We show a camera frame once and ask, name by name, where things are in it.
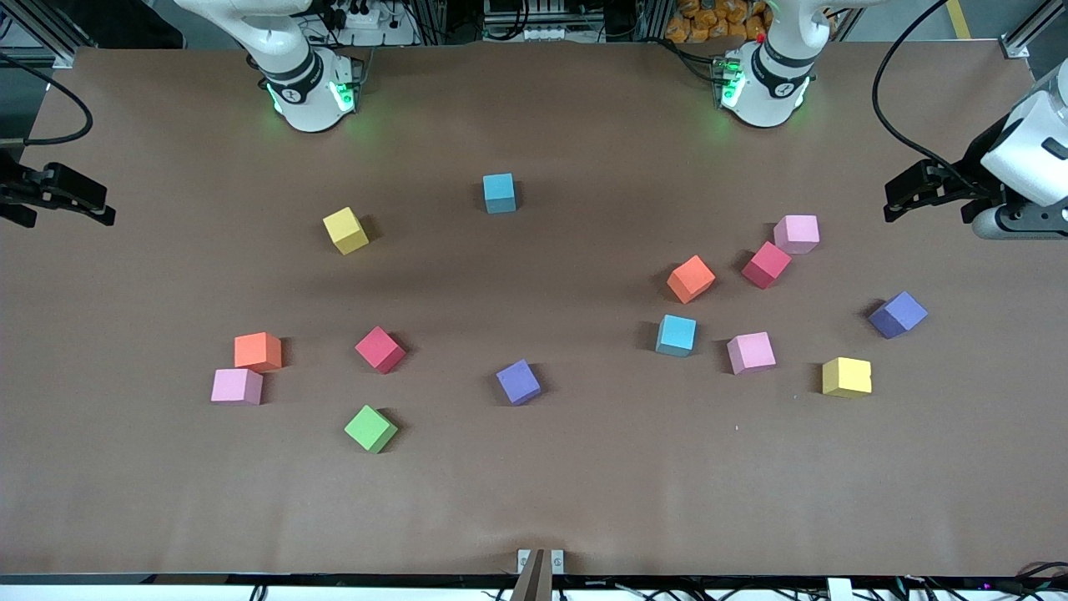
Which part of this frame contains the red foam cube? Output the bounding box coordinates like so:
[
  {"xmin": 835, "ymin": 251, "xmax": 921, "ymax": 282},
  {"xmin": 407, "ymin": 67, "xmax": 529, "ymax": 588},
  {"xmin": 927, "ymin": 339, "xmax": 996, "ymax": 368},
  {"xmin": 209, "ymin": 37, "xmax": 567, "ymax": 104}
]
[
  {"xmin": 741, "ymin": 240, "xmax": 793, "ymax": 290},
  {"xmin": 355, "ymin": 326, "xmax": 408, "ymax": 375}
]

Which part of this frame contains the orange fruit net bag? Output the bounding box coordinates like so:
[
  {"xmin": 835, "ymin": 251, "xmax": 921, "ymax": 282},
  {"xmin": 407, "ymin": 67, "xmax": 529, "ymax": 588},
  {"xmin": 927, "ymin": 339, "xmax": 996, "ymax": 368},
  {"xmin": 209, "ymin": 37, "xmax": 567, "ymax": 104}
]
[{"xmin": 666, "ymin": 0, "xmax": 770, "ymax": 45}]

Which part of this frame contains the purple foam cube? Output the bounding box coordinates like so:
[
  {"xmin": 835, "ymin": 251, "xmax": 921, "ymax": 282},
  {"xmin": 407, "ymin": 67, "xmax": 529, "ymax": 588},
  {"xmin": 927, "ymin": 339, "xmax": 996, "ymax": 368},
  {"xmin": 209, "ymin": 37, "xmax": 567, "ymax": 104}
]
[
  {"xmin": 868, "ymin": 290, "xmax": 929, "ymax": 340},
  {"xmin": 496, "ymin": 359, "xmax": 542, "ymax": 407}
]

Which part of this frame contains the blue foam cube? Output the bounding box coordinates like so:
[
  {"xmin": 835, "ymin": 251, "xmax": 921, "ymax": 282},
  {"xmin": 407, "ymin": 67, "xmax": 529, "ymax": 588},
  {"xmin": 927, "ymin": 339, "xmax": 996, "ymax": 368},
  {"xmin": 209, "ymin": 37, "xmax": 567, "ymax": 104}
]
[
  {"xmin": 482, "ymin": 173, "xmax": 517, "ymax": 215},
  {"xmin": 655, "ymin": 314, "xmax": 698, "ymax": 358}
]

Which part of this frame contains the metal table edge bracket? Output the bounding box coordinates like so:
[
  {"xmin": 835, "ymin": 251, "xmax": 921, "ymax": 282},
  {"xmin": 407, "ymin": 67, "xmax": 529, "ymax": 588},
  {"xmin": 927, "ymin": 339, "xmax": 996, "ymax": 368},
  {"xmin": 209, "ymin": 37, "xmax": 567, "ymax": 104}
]
[{"xmin": 516, "ymin": 548, "xmax": 565, "ymax": 577}]

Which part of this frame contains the yellow foam cube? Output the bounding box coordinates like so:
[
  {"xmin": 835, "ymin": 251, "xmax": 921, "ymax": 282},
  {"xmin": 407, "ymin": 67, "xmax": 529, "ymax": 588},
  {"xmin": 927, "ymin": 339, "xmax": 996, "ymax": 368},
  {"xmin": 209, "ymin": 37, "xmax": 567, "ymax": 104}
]
[
  {"xmin": 323, "ymin": 206, "xmax": 370, "ymax": 256},
  {"xmin": 821, "ymin": 356, "xmax": 874, "ymax": 399}
]

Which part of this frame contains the white equipment rack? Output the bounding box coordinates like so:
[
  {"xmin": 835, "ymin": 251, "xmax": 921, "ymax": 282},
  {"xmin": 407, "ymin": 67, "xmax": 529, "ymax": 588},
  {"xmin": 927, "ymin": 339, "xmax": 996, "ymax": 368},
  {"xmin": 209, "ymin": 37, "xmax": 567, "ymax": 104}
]
[{"xmin": 482, "ymin": 0, "xmax": 585, "ymax": 43}]

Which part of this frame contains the white power strip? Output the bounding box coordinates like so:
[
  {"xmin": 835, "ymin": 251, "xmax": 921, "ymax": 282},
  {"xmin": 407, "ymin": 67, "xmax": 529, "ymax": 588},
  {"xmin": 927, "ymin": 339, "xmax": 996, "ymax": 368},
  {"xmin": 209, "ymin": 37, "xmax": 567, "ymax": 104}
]
[{"xmin": 321, "ymin": 0, "xmax": 418, "ymax": 47}]

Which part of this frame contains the orange foam cube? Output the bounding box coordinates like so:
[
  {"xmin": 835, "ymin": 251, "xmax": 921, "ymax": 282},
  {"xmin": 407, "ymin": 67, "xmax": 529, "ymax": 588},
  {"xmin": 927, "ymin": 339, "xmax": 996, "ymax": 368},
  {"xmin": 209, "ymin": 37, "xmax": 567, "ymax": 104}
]
[
  {"xmin": 234, "ymin": 331, "xmax": 284, "ymax": 373},
  {"xmin": 667, "ymin": 255, "xmax": 717, "ymax": 305}
]

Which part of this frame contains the green foam cube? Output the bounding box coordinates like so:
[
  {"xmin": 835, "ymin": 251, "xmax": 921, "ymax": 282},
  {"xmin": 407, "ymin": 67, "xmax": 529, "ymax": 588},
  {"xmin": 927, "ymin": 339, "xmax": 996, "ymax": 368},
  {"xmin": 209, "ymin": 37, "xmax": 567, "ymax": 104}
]
[{"xmin": 344, "ymin": 405, "xmax": 400, "ymax": 455}]

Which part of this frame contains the pink foam cube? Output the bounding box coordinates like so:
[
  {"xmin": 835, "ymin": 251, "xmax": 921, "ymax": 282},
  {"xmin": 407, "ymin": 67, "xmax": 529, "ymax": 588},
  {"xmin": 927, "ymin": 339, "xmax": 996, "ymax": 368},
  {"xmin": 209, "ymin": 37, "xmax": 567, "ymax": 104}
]
[
  {"xmin": 773, "ymin": 215, "xmax": 821, "ymax": 255},
  {"xmin": 210, "ymin": 368, "xmax": 264, "ymax": 407},
  {"xmin": 726, "ymin": 331, "xmax": 778, "ymax": 376}
]

